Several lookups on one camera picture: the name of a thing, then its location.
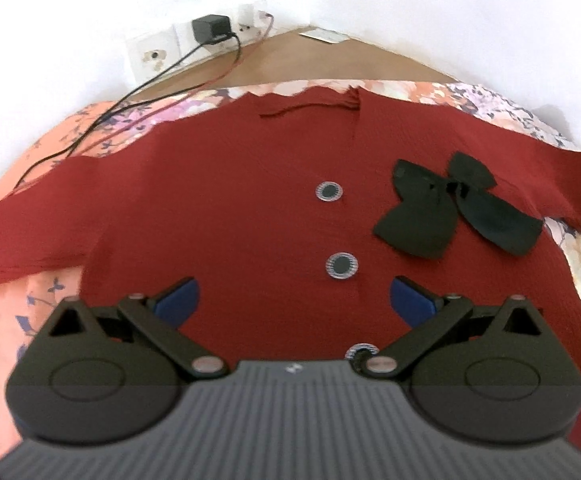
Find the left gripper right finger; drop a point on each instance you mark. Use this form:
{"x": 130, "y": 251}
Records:
{"x": 491, "y": 374}

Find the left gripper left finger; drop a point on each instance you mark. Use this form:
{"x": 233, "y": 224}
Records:
{"x": 97, "y": 375}

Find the red knit cardigan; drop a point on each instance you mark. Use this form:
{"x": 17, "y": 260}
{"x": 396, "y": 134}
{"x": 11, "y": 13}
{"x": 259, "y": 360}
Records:
{"x": 270, "y": 204}

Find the floral orange bedsheet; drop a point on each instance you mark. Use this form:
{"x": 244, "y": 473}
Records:
{"x": 26, "y": 303}

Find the black fabric bow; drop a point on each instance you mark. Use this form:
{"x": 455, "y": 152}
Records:
{"x": 424, "y": 223}

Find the black power adapter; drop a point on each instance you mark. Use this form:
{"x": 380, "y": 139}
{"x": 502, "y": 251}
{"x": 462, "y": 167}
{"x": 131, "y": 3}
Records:
{"x": 212, "y": 29}

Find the small white card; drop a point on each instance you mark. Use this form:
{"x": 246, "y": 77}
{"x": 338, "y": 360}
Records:
{"x": 324, "y": 35}

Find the white wall socket strip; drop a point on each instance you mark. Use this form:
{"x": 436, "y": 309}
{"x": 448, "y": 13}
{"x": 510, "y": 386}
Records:
{"x": 159, "y": 50}

